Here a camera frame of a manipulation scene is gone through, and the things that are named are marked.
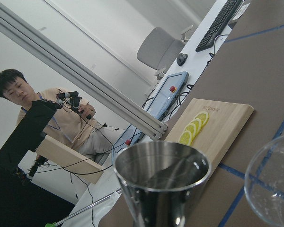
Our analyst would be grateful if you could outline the wooden plank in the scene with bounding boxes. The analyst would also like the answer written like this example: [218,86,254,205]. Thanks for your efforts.
[35,135,104,184]

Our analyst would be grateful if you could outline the grey office chair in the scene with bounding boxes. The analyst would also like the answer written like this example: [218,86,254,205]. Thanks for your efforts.
[137,26,192,80]

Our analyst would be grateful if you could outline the aluminium frame post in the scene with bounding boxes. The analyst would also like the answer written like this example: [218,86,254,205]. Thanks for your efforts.
[0,2,168,140]

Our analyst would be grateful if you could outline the black monitor back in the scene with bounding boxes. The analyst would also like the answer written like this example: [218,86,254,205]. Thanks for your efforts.
[0,99,62,173]

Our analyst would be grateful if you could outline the black keyboard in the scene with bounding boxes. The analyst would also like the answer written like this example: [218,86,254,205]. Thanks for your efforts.
[195,0,242,52]

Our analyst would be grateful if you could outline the black computer mouse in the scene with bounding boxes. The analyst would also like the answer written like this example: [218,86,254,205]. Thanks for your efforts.
[176,53,188,66]

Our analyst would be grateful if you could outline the lemon slice rightmost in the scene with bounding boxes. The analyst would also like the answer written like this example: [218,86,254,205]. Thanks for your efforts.
[195,111,209,126]

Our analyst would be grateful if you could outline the steel jigger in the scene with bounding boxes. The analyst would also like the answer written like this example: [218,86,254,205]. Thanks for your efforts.
[114,141,212,227]

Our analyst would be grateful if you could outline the clear wine glass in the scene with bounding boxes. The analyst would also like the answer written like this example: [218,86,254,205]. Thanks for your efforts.
[244,135,284,227]

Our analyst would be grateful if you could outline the lemon slice leftmost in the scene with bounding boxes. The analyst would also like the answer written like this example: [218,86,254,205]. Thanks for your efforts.
[178,130,194,146]

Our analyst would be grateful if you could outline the lemon slice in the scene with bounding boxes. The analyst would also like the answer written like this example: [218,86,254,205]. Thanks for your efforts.
[184,123,198,139]
[190,118,202,133]
[178,130,194,146]
[195,111,209,126]

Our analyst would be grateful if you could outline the bamboo cutting board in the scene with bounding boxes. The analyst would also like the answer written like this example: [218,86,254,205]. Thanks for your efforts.
[165,98,254,172]

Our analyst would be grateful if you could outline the blue teach pendant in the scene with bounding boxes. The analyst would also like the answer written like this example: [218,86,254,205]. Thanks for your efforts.
[145,71,189,121]
[112,125,144,158]

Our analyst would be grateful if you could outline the green handled reach tool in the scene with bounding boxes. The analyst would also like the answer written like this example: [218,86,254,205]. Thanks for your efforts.
[45,188,122,227]

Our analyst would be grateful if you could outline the person in beige clothes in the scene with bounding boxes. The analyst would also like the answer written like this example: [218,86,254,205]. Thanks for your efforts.
[0,69,123,157]

